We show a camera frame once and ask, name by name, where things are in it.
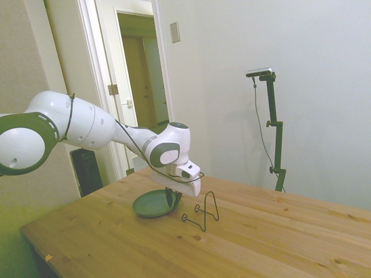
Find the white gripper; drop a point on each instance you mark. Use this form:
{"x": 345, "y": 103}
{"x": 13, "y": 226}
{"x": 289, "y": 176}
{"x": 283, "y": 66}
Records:
{"x": 189, "y": 188}

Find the teal round plate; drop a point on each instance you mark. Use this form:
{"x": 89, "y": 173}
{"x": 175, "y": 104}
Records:
{"x": 150, "y": 206}

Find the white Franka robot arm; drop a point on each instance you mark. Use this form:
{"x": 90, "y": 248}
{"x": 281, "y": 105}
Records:
{"x": 78, "y": 124}

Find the metal door strike plate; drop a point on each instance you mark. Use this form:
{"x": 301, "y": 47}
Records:
{"x": 129, "y": 102}

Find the black speaker box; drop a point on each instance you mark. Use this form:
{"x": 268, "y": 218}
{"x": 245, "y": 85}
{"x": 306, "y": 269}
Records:
{"x": 87, "y": 173}

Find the metal door hinge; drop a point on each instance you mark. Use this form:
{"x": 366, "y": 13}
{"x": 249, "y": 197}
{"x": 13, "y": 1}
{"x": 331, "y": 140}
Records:
{"x": 113, "y": 89}

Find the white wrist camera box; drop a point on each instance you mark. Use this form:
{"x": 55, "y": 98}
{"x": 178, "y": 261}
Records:
{"x": 187, "y": 170}

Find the black camera stand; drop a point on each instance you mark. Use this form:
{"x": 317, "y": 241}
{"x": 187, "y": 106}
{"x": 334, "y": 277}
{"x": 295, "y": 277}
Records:
{"x": 279, "y": 144}

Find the grey exterior camera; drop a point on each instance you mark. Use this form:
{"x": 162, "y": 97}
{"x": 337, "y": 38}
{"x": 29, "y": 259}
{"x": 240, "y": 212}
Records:
{"x": 259, "y": 71}

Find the white door frame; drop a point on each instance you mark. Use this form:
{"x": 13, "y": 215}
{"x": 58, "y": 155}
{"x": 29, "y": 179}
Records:
{"x": 95, "y": 58}

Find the white wall switch plate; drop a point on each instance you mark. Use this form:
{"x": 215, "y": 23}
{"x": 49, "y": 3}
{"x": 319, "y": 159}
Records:
{"x": 174, "y": 32}

